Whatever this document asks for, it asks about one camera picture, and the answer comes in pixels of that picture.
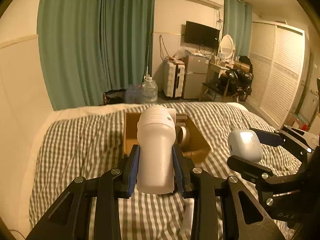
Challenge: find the white suitcase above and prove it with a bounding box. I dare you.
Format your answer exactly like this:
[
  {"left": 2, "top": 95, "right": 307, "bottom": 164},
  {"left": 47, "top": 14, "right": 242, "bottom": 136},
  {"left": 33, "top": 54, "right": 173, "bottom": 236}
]
[{"left": 163, "top": 60, "right": 185, "bottom": 98}]

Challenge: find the white bottle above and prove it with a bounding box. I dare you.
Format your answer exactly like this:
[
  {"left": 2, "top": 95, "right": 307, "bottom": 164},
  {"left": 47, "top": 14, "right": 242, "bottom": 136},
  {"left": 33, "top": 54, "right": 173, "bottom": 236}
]
[{"left": 137, "top": 105, "right": 176, "bottom": 195}]

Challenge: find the wooden dressing table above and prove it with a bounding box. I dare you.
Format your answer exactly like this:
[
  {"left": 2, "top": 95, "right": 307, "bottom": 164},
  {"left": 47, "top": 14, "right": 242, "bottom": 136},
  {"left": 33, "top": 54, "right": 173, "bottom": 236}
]
[{"left": 199, "top": 61, "right": 251, "bottom": 102}]

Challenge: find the cardboard box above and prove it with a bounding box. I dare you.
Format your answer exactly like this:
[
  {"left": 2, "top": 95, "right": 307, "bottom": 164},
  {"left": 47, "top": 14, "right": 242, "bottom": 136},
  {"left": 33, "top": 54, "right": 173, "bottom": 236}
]
[{"left": 123, "top": 113, "right": 210, "bottom": 165}]

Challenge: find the white louvred wardrobe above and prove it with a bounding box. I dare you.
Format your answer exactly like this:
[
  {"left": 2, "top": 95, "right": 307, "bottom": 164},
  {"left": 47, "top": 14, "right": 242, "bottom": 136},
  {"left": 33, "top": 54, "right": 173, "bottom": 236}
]
[{"left": 247, "top": 21, "right": 305, "bottom": 128}]

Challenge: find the checkered bed duvet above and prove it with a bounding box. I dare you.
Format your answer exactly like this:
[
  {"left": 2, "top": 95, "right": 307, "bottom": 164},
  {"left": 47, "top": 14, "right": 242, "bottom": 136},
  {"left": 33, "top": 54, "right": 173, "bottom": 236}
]
[{"left": 29, "top": 102, "right": 274, "bottom": 239}]

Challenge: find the black bags pile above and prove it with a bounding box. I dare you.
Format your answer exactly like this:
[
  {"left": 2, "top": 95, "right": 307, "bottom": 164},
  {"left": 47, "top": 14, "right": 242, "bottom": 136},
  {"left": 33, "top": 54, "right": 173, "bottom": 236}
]
[{"left": 217, "top": 56, "right": 254, "bottom": 101}]

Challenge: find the black wall television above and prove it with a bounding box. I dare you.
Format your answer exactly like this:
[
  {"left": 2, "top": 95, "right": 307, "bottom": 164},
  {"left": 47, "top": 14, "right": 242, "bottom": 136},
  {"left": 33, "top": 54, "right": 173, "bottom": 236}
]
[{"left": 184, "top": 21, "right": 220, "bottom": 50}]

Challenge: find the grey mini fridge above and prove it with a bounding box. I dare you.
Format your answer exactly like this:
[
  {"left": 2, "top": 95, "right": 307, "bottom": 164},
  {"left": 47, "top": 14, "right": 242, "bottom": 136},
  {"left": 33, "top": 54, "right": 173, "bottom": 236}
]
[{"left": 183, "top": 55, "right": 209, "bottom": 99}]

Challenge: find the green side curtain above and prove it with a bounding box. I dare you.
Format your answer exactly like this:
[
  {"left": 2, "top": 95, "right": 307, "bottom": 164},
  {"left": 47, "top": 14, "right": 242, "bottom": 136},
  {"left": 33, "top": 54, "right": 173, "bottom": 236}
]
[{"left": 223, "top": 0, "right": 253, "bottom": 56}]

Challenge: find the white earbuds case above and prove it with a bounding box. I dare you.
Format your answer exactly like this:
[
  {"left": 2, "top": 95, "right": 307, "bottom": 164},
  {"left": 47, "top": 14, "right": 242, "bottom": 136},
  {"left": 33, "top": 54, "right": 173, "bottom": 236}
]
[{"left": 227, "top": 129, "right": 263, "bottom": 163}]

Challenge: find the white oval mirror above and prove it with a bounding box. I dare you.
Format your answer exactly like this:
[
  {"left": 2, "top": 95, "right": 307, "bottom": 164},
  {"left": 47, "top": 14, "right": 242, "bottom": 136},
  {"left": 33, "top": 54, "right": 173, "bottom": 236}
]
[{"left": 220, "top": 34, "right": 235, "bottom": 60}]

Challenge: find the white tape roll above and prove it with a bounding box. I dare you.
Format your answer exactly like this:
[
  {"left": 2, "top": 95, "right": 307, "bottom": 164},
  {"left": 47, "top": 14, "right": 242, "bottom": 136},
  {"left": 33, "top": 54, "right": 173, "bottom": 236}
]
[{"left": 177, "top": 126, "right": 190, "bottom": 146}]

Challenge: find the clear water jug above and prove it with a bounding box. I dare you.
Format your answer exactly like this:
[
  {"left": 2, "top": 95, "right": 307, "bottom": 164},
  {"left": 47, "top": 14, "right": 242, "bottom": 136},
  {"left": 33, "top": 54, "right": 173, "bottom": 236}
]
[{"left": 141, "top": 75, "right": 158, "bottom": 103}]

